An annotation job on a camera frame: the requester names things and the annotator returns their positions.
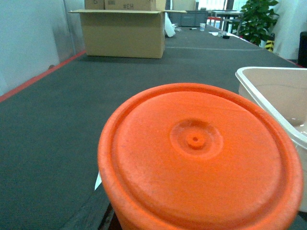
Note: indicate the orange cylindrical capacitor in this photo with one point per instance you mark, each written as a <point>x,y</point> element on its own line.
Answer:
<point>141,171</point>

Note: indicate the large cardboard box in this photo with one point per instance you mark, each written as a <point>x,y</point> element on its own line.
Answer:
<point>124,28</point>

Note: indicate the beige plastic storage box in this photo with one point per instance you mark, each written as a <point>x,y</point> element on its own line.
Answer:
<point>280,112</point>

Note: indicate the white foam piece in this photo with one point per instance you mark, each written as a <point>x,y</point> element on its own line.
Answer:
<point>169,28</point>

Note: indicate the white paper cup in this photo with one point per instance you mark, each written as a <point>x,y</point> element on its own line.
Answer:
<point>202,27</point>

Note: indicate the grey plastic crate far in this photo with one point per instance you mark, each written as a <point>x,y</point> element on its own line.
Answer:
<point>189,19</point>

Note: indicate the yellow black striped bollard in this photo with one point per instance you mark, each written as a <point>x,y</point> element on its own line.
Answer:
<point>270,43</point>

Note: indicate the green potted plant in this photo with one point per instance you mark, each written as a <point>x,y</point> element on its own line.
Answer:
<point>257,20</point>

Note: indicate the black cabinet right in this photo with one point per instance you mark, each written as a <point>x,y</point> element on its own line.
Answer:
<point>302,53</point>

